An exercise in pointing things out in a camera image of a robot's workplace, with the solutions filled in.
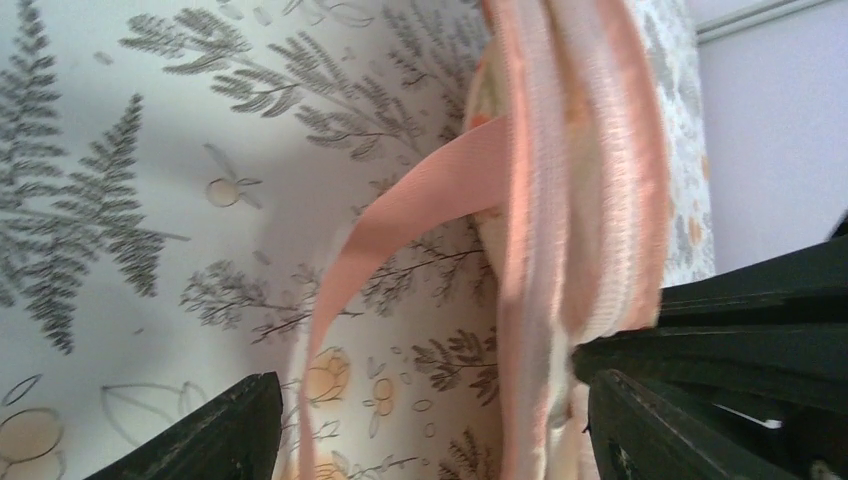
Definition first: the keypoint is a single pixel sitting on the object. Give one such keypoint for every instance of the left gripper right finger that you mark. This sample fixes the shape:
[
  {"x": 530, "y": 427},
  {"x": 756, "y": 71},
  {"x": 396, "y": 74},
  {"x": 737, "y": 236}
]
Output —
[{"x": 744, "y": 377}]

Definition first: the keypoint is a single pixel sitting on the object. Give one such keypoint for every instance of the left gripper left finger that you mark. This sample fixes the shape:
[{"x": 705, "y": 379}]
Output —
[{"x": 236, "y": 435}]

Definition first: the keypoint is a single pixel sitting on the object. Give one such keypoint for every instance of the peach floral mesh laundry bag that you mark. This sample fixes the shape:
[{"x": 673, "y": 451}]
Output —
[{"x": 580, "y": 165}]

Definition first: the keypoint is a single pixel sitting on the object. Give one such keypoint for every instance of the floral patterned table mat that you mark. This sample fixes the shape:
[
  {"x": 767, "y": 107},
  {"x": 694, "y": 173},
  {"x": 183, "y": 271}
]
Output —
[{"x": 176, "y": 176}]

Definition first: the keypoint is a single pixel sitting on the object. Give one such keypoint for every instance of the aluminium rail frame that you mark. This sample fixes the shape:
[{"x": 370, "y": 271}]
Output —
[{"x": 752, "y": 16}]

